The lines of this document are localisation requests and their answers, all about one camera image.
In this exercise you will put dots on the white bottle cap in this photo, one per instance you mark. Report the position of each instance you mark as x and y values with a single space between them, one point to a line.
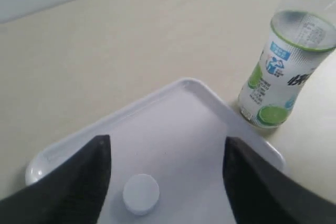
141 194

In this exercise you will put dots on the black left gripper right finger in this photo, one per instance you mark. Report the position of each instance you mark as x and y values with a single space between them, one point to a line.
260 193

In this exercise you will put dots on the clear plastic drink bottle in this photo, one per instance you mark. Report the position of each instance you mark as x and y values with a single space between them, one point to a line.
301 36

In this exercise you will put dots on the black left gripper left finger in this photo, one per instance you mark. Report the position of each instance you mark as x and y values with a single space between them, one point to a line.
72 193

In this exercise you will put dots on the white plastic tray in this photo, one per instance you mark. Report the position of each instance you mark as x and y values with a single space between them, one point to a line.
176 135

